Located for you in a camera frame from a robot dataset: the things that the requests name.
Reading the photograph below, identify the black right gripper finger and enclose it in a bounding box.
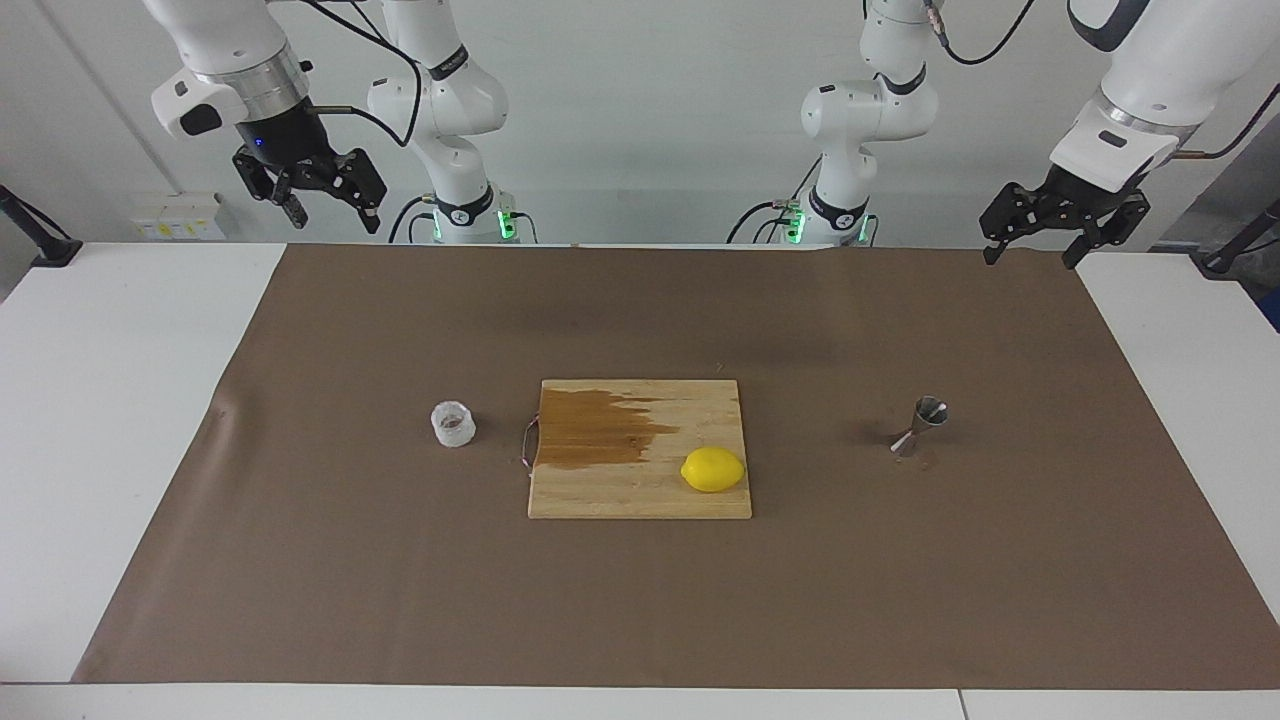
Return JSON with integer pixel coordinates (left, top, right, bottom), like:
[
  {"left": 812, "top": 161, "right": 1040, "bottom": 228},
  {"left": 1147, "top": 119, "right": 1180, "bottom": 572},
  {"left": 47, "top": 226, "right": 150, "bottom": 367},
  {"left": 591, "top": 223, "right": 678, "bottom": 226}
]
[
  {"left": 315, "top": 148, "right": 388, "bottom": 234},
  {"left": 233, "top": 150, "right": 306, "bottom": 229}
]

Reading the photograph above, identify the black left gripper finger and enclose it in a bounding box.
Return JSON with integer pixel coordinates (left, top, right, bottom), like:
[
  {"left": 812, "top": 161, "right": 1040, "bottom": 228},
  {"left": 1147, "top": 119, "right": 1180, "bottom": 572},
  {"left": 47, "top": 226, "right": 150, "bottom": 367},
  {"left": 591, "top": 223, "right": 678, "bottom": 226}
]
[
  {"left": 1062, "top": 195, "right": 1149, "bottom": 271},
  {"left": 980, "top": 183, "right": 1051, "bottom": 266}
]

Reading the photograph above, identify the steel double jigger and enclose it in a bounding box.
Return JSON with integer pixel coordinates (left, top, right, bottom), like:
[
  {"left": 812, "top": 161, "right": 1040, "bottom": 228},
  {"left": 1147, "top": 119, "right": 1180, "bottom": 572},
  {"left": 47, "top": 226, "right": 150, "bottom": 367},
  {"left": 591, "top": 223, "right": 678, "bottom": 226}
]
[{"left": 890, "top": 396, "right": 950, "bottom": 459}]

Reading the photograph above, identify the small clear plastic cup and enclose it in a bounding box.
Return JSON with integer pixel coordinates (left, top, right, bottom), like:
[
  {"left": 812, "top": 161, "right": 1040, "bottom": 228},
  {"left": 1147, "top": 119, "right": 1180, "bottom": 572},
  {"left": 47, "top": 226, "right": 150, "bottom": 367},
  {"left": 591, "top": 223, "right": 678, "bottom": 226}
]
[{"left": 430, "top": 400, "right": 477, "bottom": 448}]

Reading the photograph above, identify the yellow lemon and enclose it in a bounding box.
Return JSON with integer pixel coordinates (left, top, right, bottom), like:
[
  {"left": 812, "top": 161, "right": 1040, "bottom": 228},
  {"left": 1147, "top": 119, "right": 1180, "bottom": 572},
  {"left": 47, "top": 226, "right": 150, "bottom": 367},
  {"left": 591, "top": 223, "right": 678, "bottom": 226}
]
[{"left": 680, "top": 446, "right": 747, "bottom": 494}]

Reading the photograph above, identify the brown paper table mat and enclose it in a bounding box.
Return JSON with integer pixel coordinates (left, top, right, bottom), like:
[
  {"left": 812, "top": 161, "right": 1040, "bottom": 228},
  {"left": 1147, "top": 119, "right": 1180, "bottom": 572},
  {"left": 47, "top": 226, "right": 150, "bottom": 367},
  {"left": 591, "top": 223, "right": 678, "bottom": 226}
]
[{"left": 72, "top": 243, "right": 1280, "bottom": 691}]

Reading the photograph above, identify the wooden cutting board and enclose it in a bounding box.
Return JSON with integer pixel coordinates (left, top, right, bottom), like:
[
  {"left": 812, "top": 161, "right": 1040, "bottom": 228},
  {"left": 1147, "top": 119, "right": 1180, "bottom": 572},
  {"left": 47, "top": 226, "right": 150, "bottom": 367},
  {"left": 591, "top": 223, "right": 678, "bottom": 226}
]
[{"left": 520, "top": 378, "right": 753, "bottom": 520}]

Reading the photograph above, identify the black right base cable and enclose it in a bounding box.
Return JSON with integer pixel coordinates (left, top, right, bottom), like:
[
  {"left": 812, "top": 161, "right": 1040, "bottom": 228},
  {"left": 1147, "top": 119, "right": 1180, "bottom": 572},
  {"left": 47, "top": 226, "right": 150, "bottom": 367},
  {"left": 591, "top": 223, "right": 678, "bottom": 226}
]
[{"left": 388, "top": 195, "right": 441, "bottom": 244}]

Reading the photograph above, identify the black base cable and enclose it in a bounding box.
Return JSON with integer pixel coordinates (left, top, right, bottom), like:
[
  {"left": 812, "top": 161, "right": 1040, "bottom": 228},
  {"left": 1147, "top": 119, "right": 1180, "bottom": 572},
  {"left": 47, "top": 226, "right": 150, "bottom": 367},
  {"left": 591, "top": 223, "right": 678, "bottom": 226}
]
[
  {"left": 728, "top": 160, "right": 826, "bottom": 244},
  {"left": 388, "top": 195, "right": 441, "bottom": 244}
]

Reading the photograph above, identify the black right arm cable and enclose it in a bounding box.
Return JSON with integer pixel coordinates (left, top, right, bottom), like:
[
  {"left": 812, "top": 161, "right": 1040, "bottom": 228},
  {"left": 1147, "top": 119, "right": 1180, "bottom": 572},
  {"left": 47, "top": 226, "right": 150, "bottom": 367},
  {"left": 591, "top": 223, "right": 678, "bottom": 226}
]
[{"left": 300, "top": 0, "right": 423, "bottom": 148}]

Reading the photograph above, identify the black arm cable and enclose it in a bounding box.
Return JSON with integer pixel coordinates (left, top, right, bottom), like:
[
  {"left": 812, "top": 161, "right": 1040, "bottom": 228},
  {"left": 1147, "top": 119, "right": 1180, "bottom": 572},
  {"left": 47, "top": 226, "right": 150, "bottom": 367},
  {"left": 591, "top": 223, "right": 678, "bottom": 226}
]
[
  {"left": 925, "top": 0, "right": 1280, "bottom": 161},
  {"left": 300, "top": 0, "right": 423, "bottom": 148}
]

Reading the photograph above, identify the white wall socket box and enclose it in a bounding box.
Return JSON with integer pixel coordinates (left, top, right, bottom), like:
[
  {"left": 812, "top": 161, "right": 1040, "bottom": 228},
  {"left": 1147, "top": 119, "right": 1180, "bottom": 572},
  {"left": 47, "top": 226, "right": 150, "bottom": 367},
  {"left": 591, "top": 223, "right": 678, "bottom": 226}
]
[{"left": 130, "top": 193, "right": 227, "bottom": 242}]

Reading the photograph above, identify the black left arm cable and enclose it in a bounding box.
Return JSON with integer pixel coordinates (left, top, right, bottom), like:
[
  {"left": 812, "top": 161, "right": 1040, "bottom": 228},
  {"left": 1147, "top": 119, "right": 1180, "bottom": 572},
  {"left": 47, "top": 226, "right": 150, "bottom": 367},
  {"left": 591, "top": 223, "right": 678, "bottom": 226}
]
[{"left": 925, "top": 0, "right": 1280, "bottom": 161}]

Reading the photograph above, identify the black table clamp mount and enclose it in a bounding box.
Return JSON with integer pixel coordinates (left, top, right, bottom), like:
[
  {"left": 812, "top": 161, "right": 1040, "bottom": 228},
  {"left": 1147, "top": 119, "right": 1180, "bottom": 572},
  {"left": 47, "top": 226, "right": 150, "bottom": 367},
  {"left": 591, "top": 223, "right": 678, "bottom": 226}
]
[
  {"left": 1198, "top": 198, "right": 1280, "bottom": 279},
  {"left": 0, "top": 185, "right": 83, "bottom": 268}
]

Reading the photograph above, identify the black left base cable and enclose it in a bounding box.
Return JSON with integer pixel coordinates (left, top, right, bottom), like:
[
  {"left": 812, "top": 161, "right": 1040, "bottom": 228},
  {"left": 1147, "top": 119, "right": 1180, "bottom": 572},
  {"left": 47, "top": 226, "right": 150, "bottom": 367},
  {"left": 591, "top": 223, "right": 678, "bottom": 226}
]
[{"left": 728, "top": 160, "right": 826, "bottom": 244}]

